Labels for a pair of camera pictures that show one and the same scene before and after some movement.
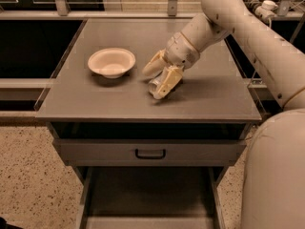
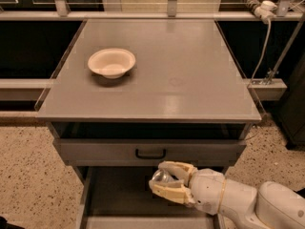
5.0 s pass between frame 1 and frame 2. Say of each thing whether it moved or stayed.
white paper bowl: stayed
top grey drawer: stayed
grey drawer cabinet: stayed
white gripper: moved
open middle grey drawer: stayed
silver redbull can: moved
